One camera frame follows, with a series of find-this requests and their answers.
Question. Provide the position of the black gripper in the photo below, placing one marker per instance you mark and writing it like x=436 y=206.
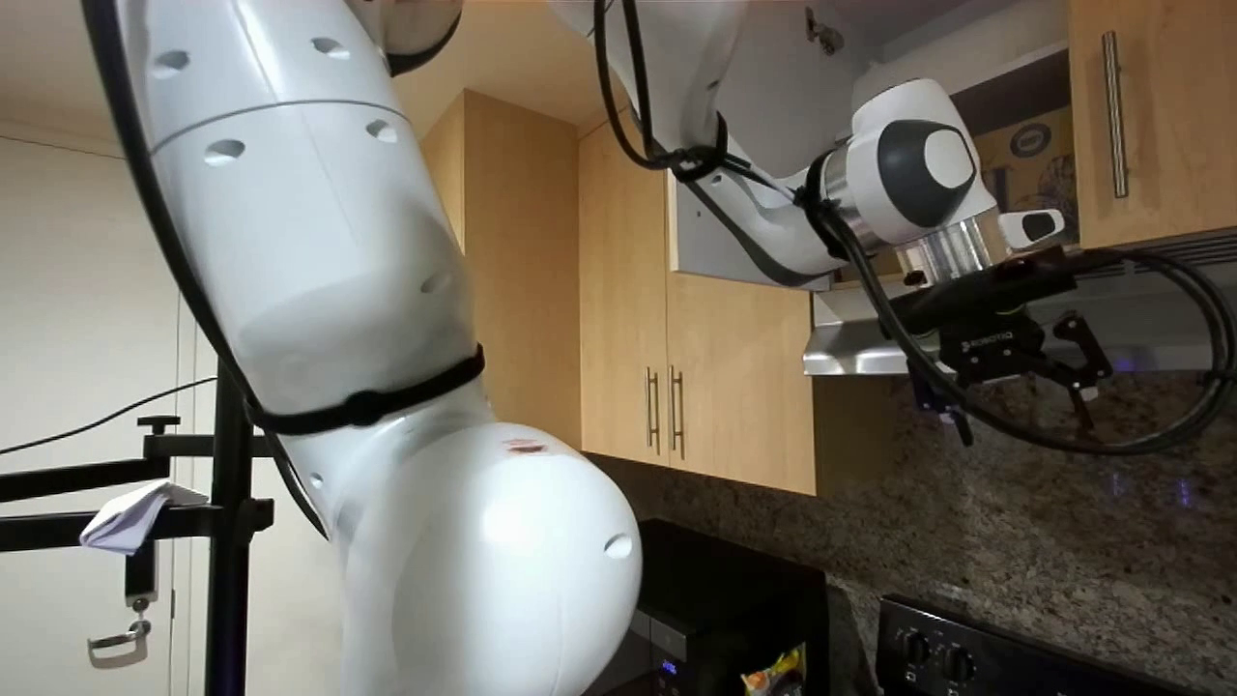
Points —
x=992 y=343

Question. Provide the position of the short light wood cabinet door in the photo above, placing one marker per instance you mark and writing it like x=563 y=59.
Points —
x=699 y=236
x=1184 y=127

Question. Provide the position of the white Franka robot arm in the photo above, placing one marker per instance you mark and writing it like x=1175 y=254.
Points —
x=320 y=233

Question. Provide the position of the long light wood cabinet door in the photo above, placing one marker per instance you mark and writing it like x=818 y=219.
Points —
x=748 y=411
x=618 y=283

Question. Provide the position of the tall light wood cabinet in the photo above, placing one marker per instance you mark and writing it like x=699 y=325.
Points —
x=515 y=255

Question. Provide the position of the stainless steel range hood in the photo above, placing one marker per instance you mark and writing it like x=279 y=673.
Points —
x=845 y=353

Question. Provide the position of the cardboard box with oval logo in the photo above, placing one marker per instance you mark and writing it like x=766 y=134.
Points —
x=1029 y=175

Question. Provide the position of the black stove control panel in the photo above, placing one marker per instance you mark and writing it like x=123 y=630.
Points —
x=950 y=660

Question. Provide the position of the black microwave oven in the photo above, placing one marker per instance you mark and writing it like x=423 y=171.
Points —
x=748 y=593

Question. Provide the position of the yellow snack bag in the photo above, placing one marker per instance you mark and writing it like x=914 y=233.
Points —
x=775 y=673

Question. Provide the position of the white crumpled cloth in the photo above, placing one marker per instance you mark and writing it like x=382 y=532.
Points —
x=128 y=517

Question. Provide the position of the metal hook clip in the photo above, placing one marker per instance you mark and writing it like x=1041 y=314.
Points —
x=115 y=640

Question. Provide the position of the black camera stand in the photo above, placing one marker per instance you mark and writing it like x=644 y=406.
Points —
x=230 y=580

